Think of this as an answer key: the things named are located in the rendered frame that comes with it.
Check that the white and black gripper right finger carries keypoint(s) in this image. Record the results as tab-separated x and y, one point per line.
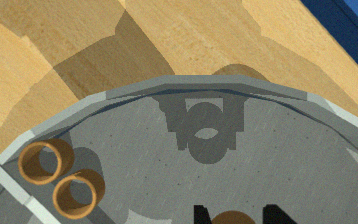
273	214

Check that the blue crate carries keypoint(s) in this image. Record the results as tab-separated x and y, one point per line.
340	19

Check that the bronze bushing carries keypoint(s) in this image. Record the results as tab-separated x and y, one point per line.
29	165
232	217
66	205

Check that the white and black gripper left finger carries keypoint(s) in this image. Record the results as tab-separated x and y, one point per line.
201	215

